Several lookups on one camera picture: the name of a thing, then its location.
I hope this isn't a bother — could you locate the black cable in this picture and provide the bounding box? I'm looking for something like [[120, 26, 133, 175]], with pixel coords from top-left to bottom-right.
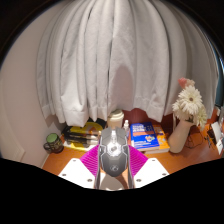
[[184, 124, 208, 149]]

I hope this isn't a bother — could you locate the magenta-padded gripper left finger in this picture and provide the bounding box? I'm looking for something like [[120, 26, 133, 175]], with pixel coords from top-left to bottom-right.
[[58, 143, 101, 190]]

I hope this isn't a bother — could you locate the white tissue pack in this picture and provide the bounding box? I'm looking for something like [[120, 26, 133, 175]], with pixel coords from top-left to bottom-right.
[[106, 108, 125, 131]]

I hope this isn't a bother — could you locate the white ceramic jug vase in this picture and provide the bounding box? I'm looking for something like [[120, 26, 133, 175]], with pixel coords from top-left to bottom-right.
[[167, 114, 195, 154]]

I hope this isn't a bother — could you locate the black spine book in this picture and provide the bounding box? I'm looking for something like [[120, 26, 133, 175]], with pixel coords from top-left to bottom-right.
[[62, 130, 101, 145]]

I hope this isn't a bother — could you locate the clear spray bottle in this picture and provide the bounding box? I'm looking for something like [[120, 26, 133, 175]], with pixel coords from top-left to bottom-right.
[[122, 119, 131, 134]]

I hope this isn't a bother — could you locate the white spine book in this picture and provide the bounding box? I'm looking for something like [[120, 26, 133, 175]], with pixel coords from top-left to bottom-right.
[[63, 139, 100, 153]]

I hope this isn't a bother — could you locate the yellow black cover book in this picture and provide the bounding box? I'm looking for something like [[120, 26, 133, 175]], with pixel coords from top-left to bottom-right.
[[68, 121, 104, 136]]

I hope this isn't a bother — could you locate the white paper sheet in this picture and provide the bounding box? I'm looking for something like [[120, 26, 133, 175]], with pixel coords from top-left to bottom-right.
[[215, 138, 224, 155]]

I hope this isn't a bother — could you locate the green black mug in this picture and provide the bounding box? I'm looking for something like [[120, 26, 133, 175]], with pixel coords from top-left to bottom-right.
[[43, 132, 65, 155]]

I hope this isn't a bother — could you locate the white flower bouquet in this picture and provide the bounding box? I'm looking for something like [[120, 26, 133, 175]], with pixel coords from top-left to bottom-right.
[[171, 77, 208, 129]]

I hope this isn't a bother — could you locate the blue cover book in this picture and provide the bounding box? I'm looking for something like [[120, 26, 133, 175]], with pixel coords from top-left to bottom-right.
[[129, 121, 161, 150]]

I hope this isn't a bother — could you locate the grey black computer mouse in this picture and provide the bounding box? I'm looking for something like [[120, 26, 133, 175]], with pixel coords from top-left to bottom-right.
[[97, 127, 131, 178]]

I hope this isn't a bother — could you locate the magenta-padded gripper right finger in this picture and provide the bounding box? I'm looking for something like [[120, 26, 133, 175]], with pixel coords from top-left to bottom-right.
[[127, 144, 170, 190]]

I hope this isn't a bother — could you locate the dark grey curtain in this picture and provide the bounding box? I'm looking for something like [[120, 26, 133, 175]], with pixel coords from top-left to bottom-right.
[[214, 59, 224, 108]]

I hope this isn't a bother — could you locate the white curtain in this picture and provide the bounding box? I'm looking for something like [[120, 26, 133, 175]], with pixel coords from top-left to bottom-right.
[[35, 0, 223, 128]]

